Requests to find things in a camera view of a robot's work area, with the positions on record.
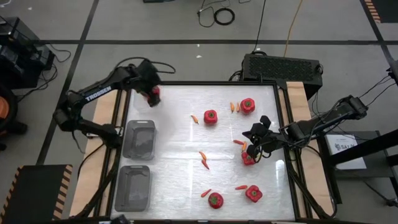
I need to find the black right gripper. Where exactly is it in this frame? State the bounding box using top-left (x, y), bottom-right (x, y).
top-left (241, 115), bottom-right (285, 163)

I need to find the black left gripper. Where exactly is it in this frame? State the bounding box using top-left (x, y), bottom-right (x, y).
top-left (136, 60), bottom-right (163, 108)

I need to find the red bell pepper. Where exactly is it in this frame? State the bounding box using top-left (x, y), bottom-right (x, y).
top-left (245, 185), bottom-right (264, 203)
top-left (241, 151), bottom-right (256, 167)
top-left (203, 109), bottom-right (218, 126)
top-left (239, 98), bottom-right (256, 114)

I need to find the dark translucent plastic basket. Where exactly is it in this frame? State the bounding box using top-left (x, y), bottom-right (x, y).
top-left (114, 165), bottom-right (152, 213)
top-left (122, 119), bottom-right (157, 161)

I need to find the wooden side board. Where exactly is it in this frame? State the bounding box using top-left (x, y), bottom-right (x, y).
top-left (68, 81), bottom-right (125, 218)
top-left (285, 81), bottom-right (336, 218)

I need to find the black perforated computer case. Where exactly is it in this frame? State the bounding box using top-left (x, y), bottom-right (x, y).
top-left (241, 53), bottom-right (323, 100)

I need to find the white labelled box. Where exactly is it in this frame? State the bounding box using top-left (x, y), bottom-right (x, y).
top-left (324, 133), bottom-right (368, 170)

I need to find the black metal stand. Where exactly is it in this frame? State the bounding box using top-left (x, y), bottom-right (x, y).
top-left (317, 129), bottom-right (398, 206)

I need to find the black equipment stack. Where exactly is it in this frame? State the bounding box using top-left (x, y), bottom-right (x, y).
top-left (0, 16), bottom-right (56, 90)

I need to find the orange and black machine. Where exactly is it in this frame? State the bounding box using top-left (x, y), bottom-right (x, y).
top-left (0, 83), bottom-right (29, 152)

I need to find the hazard striped black mat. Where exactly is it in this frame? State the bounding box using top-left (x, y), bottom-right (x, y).
top-left (363, 0), bottom-right (398, 24)
top-left (0, 164), bottom-right (73, 224)

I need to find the black table frame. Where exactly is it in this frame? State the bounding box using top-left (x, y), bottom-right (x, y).
top-left (105, 80), bottom-right (301, 222)

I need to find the coiled black cable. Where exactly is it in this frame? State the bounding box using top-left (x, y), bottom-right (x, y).
top-left (197, 0), bottom-right (236, 28)

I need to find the black hanging cable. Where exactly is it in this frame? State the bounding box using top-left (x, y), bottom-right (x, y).
top-left (251, 0), bottom-right (267, 54)

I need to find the yellow hanging cable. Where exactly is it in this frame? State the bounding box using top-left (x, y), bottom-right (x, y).
top-left (282, 0), bottom-right (304, 58)

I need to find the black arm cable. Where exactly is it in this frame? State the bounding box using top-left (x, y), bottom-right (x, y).
top-left (341, 74), bottom-right (397, 108)

